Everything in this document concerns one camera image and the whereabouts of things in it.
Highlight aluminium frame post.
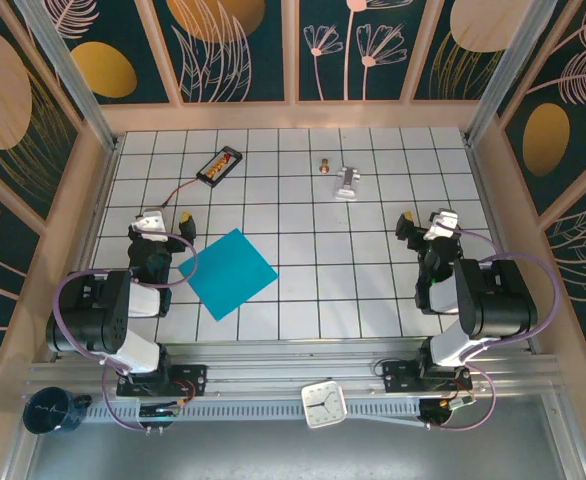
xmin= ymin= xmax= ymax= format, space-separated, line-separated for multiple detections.
xmin=463 ymin=0 xmax=559 ymax=147
xmin=13 ymin=0 xmax=120 ymax=152

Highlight dark blue mug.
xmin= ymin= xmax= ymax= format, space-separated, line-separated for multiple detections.
xmin=22 ymin=387 xmax=93 ymax=437

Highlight aluminium mounting rail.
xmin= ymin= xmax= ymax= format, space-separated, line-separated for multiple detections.
xmin=27 ymin=342 xmax=559 ymax=401

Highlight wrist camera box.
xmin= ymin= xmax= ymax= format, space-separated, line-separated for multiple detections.
xmin=131 ymin=211 xmax=167 ymax=234
xmin=427 ymin=209 xmax=460 ymax=239

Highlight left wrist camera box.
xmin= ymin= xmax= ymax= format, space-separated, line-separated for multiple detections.
xmin=131 ymin=211 xmax=167 ymax=234

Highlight black battery holder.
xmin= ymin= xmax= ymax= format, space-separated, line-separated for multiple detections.
xmin=195 ymin=145 xmax=244 ymax=189

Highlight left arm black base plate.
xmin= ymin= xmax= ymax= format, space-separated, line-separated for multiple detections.
xmin=116 ymin=364 xmax=209 ymax=398

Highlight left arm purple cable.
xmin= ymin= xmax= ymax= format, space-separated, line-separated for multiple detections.
xmin=54 ymin=227 xmax=199 ymax=432

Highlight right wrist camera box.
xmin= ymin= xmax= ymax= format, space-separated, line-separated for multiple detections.
xmin=427 ymin=209 xmax=460 ymax=239

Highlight blue square paper sheet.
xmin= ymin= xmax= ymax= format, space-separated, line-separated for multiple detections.
xmin=177 ymin=228 xmax=279 ymax=322

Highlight black controller board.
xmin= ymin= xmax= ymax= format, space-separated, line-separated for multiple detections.
xmin=419 ymin=397 xmax=476 ymax=429
xmin=137 ymin=402 xmax=183 ymax=430

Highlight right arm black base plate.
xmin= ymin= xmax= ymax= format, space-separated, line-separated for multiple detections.
xmin=382 ymin=360 xmax=472 ymax=394

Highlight white square clock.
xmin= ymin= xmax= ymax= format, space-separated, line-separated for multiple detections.
xmin=300 ymin=380 xmax=349 ymax=430

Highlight slotted grey cable duct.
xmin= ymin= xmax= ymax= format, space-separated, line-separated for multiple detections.
xmin=80 ymin=399 xmax=424 ymax=427

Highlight red black wire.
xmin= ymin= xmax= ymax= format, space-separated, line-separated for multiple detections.
xmin=162 ymin=176 xmax=202 ymax=207

